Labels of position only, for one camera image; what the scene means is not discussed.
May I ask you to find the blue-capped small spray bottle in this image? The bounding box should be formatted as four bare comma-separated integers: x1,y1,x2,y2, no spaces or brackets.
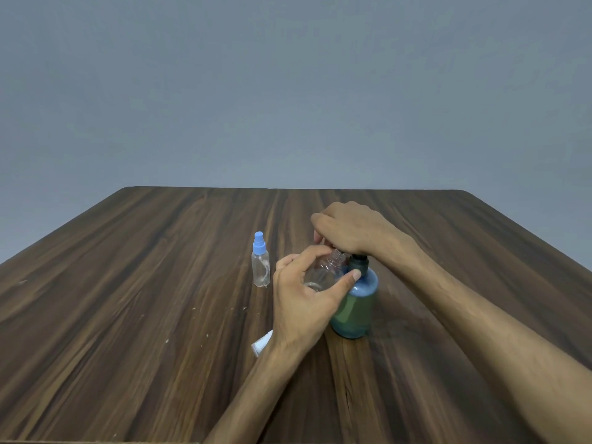
251,231,271,288

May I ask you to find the person's left hand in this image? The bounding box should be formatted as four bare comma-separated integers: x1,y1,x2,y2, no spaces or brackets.
271,244,363,356

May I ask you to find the person's right hand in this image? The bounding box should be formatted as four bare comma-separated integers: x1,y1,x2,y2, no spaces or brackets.
310,201,419,262

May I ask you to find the person's right forearm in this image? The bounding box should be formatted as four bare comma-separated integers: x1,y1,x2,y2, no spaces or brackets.
377,235,592,444

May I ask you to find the blue green pump bottle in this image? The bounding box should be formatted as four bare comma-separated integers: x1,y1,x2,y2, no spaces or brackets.
329,255,379,340

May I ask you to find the person's left forearm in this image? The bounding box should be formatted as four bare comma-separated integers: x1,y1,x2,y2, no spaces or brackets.
203,337,311,444

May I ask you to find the white spray cap with tube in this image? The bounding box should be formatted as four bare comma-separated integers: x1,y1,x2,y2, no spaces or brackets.
251,330,274,358

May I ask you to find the clear small bottle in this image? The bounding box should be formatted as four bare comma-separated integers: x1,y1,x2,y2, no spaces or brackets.
303,248,350,293

